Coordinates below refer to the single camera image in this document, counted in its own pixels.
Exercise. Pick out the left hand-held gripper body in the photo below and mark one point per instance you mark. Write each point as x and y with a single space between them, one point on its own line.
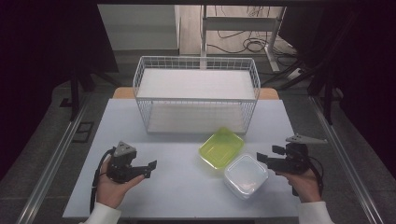
123 163

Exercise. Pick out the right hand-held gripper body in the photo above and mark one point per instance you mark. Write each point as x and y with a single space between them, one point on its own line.
294 158

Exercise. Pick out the white plastic food container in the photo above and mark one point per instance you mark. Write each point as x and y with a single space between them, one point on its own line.
246 175

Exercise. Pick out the green plastic food container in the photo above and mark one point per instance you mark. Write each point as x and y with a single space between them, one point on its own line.
221 148

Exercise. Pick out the person's right hand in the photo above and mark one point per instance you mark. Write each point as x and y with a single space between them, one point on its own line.
303 185

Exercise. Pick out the person's left hand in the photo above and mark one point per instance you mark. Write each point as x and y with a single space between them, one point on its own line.
112 189

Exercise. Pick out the black metal stand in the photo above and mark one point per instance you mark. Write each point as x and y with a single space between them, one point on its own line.
327 93
74 90

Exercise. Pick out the white power strip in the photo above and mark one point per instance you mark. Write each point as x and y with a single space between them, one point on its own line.
295 74

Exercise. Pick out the white cabinet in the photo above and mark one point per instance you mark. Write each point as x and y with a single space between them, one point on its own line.
140 28

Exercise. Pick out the metal floor rail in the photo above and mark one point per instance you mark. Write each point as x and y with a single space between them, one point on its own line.
49 165
348 161

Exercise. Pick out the white metal desk frame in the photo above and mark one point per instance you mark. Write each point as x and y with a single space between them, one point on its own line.
239 23

